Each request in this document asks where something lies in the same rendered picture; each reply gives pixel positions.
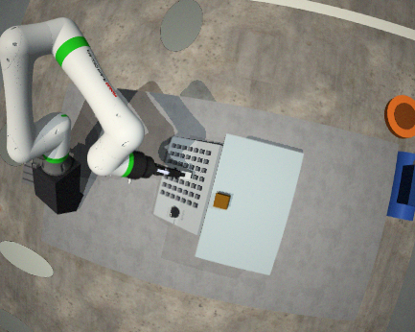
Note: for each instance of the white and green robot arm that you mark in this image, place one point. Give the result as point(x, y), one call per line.
point(47, 141)

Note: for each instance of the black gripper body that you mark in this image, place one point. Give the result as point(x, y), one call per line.
point(151, 168)

